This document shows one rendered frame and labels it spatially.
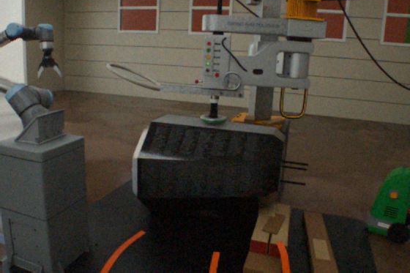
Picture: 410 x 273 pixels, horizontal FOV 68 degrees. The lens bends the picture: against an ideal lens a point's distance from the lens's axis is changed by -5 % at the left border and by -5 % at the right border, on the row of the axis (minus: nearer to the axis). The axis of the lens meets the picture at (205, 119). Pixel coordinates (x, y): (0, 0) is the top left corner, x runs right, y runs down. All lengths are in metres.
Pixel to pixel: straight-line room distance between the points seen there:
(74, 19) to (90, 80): 1.99
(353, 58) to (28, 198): 7.72
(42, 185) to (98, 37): 8.70
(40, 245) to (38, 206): 0.27
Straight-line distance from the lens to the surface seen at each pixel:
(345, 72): 8.56
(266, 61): 2.56
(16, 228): 2.35
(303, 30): 2.61
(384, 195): 2.99
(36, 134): 2.08
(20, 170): 2.10
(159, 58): 9.39
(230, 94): 2.58
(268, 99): 3.26
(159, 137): 2.57
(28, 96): 2.18
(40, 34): 2.36
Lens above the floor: 1.43
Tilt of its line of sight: 12 degrees down
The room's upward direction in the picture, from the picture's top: 3 degrees clockwise
